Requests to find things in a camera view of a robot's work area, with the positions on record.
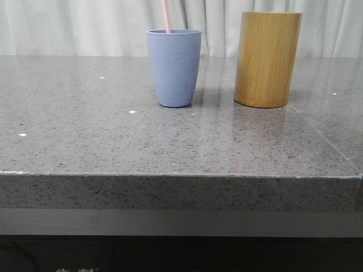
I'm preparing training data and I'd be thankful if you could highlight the dark cabinet below counter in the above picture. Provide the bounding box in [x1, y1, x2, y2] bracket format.
[1, 236, 362, 271]

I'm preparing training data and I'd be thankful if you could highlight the blue plastic cup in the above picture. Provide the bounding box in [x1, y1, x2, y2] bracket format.
[147, 29, 201, 108]

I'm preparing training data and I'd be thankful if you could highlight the bamboo cylinder holder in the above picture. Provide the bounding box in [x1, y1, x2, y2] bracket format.
[234, 11, 303, 108]

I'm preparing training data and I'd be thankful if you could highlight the white curtain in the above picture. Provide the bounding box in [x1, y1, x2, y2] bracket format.
[1, 1, 362, 58]

